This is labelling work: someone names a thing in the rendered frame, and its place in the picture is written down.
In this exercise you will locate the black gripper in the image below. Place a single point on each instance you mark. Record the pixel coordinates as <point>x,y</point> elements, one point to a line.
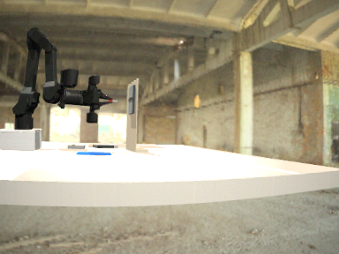
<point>92,116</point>

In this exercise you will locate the beige flat panel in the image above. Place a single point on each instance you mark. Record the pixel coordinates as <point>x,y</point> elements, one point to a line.
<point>131,119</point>

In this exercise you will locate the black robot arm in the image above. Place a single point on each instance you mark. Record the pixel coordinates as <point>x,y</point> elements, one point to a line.
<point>52,91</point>

